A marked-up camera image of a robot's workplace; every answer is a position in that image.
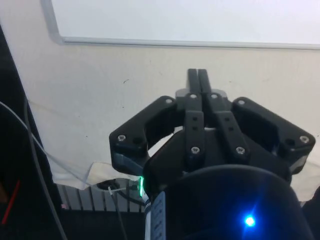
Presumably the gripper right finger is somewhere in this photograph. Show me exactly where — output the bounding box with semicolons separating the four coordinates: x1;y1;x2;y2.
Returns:
198;68;317;175

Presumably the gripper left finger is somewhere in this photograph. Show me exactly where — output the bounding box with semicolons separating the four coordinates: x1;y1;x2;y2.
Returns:
109;68;207;176

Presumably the whiteboard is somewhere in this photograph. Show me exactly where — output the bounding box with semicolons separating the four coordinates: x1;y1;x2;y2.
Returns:
40;0;320;51

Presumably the black cable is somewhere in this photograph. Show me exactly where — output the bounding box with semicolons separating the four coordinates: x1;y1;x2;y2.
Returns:
23;98;69;240
109;188;129;240

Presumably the white cable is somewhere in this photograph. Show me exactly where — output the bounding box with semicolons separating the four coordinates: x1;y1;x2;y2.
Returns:
0;101;91;187

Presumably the red cable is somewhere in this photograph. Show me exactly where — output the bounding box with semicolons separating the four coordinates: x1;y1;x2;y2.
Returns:
0;179;21;225

